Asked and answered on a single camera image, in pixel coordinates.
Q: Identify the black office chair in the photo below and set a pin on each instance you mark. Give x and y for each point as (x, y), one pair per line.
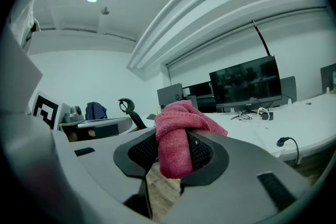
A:
(134, 112)

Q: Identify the grey monitor back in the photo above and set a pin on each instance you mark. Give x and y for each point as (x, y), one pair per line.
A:
(170, 95)

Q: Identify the person's white printed t-shirt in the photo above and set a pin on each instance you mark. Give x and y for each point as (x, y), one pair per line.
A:
(23, 23)

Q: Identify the blue jacket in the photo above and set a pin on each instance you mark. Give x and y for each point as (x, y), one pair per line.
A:
(95, 110)

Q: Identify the large black monitor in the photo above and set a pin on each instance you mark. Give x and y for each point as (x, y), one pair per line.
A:
(246, 81)

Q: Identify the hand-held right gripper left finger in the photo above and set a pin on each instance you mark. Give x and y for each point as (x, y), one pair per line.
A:
(99, 160)

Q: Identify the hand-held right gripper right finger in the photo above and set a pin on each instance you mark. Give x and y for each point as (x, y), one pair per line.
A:
(241, 186)

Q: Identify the pink cloth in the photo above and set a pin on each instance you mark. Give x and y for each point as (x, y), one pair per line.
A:
(176, 139)

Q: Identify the grey desk partition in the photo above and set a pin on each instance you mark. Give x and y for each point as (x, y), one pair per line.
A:
(328, 77)
(288, 89)

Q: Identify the white table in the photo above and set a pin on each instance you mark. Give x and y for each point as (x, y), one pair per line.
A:
(302, 118)

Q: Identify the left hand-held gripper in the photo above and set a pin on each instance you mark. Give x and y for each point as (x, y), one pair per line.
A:
(46, 110)

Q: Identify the black power adapter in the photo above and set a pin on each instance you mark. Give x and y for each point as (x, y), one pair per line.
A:
(267, 116)

